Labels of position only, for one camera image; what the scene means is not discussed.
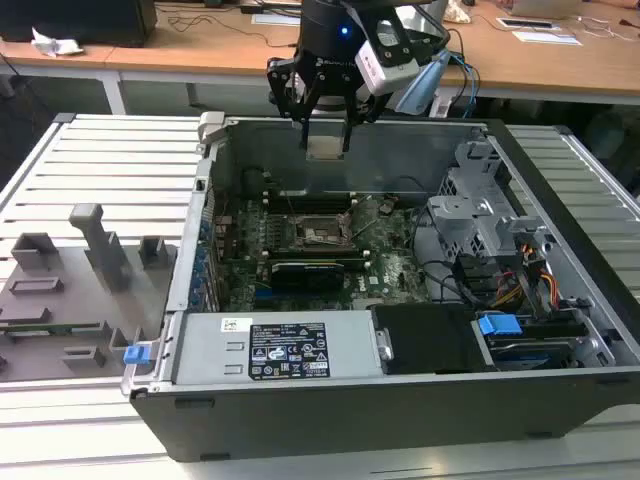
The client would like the yellow red wire bundle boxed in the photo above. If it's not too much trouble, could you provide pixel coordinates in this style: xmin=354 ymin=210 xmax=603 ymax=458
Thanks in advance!
xmin=492 ymin=239 xmax=559 ymax=309

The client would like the green motherboard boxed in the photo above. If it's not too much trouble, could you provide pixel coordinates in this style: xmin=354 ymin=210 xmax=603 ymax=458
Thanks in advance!
xmin=212 ymin=192 xmax=436 ymax=311

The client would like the green RAM stick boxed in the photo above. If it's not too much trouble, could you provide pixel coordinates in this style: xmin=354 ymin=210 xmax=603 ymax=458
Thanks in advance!
xmin=0 ymin=322 xmax=101 ymax=334

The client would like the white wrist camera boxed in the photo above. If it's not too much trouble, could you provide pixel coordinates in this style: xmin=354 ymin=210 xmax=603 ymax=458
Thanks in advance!
xmin=353 ymin=18 xmax=420 ymax=95

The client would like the hard disk with blue label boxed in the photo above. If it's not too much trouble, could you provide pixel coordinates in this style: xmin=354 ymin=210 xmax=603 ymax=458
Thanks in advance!
xmin=487 ymin=337 xmax=574 ymax=371

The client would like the small white paper sheet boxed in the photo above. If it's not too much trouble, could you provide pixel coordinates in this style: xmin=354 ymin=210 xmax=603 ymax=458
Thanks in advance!
xmin=252 ymin=13 xmax=301 ymax=26

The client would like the blue disk carrier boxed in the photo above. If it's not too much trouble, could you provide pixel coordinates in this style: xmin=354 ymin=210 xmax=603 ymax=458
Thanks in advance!
xmin=477 ymin=312 xmax=524 ymax=351

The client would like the black RAM slot bank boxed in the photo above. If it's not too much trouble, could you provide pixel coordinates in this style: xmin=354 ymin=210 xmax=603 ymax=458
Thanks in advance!
xmin=264 ymin=192 xmax=351 ymax=214
xmin=269 ymin=247 xmax=366 ymax=271

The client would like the grey case latch handle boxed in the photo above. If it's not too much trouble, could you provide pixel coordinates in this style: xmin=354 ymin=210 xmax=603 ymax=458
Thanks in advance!
xmin=197 ymin=110 xmax=229 ymax=147

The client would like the beige crumpled bag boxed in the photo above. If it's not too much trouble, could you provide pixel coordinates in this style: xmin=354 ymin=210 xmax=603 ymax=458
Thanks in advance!
xmin=444 ymin=0 xmax=474 ymax=25

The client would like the black box on desk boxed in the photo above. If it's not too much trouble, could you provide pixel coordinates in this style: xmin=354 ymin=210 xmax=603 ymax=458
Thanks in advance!
xmin=0 ymin=0 xmax=159 ymax=49

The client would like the white pendant holder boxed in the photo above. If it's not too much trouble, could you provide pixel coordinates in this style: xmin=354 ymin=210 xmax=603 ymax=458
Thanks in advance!
xmin=428 ymin=93 xmax=455 ymax=119

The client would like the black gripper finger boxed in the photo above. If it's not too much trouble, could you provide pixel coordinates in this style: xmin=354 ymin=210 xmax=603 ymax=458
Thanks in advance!
xmin=267 ymin=57 xmax=312 ymax=152
xmin=341 ymin=91 xmax=384 ymax=153

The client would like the grey parts rack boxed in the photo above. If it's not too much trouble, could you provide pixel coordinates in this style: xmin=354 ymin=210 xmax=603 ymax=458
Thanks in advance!
xmin=0 ymin=202 xmax=179 ymax=384

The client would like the metal socket cover frame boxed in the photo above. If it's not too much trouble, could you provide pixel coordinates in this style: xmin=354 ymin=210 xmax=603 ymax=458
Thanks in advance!
xmin=338 ymin=195 xmax=374 ymax=236

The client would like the CPU socket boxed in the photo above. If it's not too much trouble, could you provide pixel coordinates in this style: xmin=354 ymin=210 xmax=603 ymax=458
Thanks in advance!
xmin=292 ymin=213 xmax=361 ymax=251

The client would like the white printed paper sheet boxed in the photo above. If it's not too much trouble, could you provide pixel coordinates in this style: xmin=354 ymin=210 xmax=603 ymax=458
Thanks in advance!
xmin=512 ymin=29 xmax=584 ymax=47

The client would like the crumpled white paper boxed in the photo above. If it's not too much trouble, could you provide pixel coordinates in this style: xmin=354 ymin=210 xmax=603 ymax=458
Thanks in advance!
xmin=30 ymin=27 xmax=85 ymax=59

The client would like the blue cable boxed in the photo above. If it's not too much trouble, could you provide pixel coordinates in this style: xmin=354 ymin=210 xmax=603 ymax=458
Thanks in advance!
xmin=449 ymin=52 xmax=481 ymax=119

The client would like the blue case latch clip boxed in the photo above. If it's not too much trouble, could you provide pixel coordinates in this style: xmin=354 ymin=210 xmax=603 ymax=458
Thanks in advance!
xmin=122 ymin=343 xmax=151 ymax=367

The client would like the silver laptop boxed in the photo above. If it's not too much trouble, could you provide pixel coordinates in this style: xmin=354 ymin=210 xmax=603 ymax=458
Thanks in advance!
xmin=499 ymin=0 xmax=584 ymax=20

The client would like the black plastic shroud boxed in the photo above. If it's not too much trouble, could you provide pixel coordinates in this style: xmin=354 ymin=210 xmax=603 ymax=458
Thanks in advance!
xmin=372 ymin=302 xmax=496 ymax=376

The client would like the silver metal drive cage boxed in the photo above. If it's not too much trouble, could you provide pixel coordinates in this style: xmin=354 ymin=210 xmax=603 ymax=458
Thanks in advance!
xmin=427 ymin=139 xmax=556 ymax=261

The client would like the silver CPU plate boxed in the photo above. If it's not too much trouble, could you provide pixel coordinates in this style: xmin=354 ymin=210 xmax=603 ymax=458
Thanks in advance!
xmin=305 ymin=134 xmax=347 ymax=161

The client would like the grey power supply unit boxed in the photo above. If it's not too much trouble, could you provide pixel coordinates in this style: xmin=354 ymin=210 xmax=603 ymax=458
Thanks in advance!
xmin=172 ymin=310 xmax=384 ymax=386

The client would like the wooden desk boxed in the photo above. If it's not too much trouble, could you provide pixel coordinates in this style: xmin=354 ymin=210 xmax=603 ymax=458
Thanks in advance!
xmin=104 ymin=0 xmax=640 ymax=119
xmin=0 ymin=37 xmax=126 ymax=116

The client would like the white framed tablet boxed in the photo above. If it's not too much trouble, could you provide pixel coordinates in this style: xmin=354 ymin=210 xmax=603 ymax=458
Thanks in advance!
xmin=496 ymin=16 xmax=556 ymax=31

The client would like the black graphics card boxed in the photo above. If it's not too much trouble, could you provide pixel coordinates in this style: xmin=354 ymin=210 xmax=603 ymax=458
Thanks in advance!
xmin=269 ymin=259 xmax=346 ymax=294

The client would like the black open PC case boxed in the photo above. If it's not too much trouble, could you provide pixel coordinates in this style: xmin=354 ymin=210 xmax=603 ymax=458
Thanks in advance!
xmin=122 ymin=110 xmax=640 ymax=464

